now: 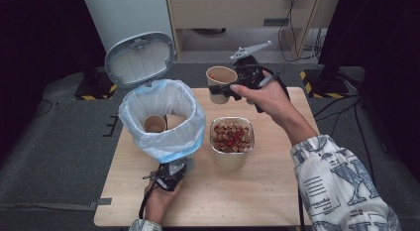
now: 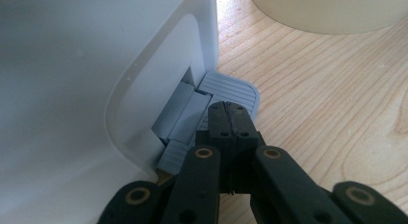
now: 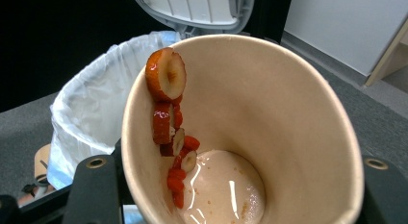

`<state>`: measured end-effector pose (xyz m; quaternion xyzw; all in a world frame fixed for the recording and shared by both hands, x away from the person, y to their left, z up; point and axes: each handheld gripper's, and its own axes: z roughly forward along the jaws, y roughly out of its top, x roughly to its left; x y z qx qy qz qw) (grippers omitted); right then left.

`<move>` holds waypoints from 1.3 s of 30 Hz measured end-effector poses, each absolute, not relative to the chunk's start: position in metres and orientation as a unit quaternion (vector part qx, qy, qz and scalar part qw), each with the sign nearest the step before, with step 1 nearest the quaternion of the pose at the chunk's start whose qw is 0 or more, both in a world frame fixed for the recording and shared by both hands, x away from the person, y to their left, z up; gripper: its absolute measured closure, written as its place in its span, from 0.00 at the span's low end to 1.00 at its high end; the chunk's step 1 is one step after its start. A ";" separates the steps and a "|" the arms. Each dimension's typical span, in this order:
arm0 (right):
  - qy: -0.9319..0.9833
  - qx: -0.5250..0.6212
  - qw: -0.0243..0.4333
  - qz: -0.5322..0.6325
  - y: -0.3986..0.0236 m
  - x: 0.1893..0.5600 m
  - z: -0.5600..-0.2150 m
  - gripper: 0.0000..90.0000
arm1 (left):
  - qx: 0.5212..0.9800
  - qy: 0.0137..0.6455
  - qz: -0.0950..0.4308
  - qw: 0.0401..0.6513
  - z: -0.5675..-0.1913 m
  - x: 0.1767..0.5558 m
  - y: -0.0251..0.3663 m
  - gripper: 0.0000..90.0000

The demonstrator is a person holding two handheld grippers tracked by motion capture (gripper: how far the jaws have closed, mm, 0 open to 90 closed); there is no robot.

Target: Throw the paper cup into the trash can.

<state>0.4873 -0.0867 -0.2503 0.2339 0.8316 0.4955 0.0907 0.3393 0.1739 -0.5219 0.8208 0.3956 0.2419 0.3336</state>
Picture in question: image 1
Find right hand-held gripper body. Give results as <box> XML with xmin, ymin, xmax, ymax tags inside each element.
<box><xmin>230</xmin><ymin>40</ymin><xmax>275</xmax><ymax>90</ymax></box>

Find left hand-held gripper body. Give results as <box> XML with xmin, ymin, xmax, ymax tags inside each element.
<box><xmin>143</xmin><ymin>161</ymin><xmax>186</xmax><ymax>191</ymax></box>

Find brown paper cup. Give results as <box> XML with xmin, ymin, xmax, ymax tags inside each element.
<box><xmin>205</xmin><ymin>65</ymin><xmax>239</xmax><ymax>105</ymax></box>
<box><xmin>143</xmin><ymin>114</ymin><xmax>168</xmax><ymax>134</ymax></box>
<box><xmin>164</xmin><ymin>113</ymin><xmax>188</xmax><ymax>131</ymax></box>

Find white grey pedal trash can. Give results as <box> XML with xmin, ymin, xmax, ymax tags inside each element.
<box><xmin>104</xmin><ymin>32</ymin><xmax>196</xmax><ymax>174</ymax></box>

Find person's left hand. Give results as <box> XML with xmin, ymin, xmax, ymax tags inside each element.
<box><xmin>144</xmin><ymin>184</ymin><xmax>182</xmax><ymax>224</ymax></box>

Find person's right hand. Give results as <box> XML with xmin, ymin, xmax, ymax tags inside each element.
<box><xmin>230</xmin><ymin>70</ymin><xmax>300</xmax><ymax>125</ymax></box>

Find translucent plastic trash bag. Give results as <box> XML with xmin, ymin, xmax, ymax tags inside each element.
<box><xmin>118</xmin><ymin>78</ymin><xmax>207</xmax><ymax>165</ymax></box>

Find pile of dried fruit slices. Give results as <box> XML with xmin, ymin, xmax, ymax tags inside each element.
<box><xmin>212</xmin><ymin>122</ymin><xmax>253</xmax><ymax>154</ymax></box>

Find square metal food container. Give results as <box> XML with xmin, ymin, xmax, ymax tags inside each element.
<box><xmin>209</xmin><ymin>116</ymin><xmax>256</xmax><ymax>171</ymax></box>

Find light wooden desk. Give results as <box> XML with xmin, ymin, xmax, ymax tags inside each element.
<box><xmin>164</xmin><ymin>0</ymin><xmax>341</xmax><ymax>60</ymax></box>

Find black yellow striped stand base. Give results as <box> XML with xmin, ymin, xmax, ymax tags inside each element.
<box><xmin>73</xmin><ymin>71</ymin><xmax>124</xmax><ymax>101</ymax></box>
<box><xmin>299</xmin><ymin>68</ymin><xmax>351</xmax><ymax>100</ymax></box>

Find white cabinet panel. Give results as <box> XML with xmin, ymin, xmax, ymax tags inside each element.
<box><xmin>81</xmin><ymin>0</ymin><xmax>176</xmax><ymax>56</ymax></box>

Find dark curtain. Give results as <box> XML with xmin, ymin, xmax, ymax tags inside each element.
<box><xmin>0</xmin><ymin>0</ymin><xmax>112</xmax><ymax>160</ymax></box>
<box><xmin>318</xmin><ymin>0</ymin><xmax>420</xmax><ymax>174</ymax></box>

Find left hand-held gripper cable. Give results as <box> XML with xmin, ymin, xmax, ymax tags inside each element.
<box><xmin>138</xmin><ymin>182</ymin><xmax>157</xmax><ymax>221</ymax></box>

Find black hanging cable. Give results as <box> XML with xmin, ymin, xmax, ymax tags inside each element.
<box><xmin>277</xmin><ymin>0</ymin><xmax>320</xmax><ymax>63</ymax></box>

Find grey strap tab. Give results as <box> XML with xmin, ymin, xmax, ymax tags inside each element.
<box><xmin>87</xmin><ymin>197</ymin><xmax>113</xmax><ymax>211</ymax></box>

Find white cable bundle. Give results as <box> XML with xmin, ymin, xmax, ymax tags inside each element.
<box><xmin>303</xmin><ymin>27</ymin><xmax>329</xmax><ymax>65</ymax></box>

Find long black floor cable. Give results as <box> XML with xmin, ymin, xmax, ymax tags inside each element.
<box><xmin>354</xmin><ymin>101</ymin><xmax>378</xmax><ymax>181</ymax></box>

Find thin black floor cable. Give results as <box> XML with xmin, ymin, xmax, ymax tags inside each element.
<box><xmin>32</xmin><ymin>99</ymin><xmax>54</xmax><ymax>118</ymax></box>

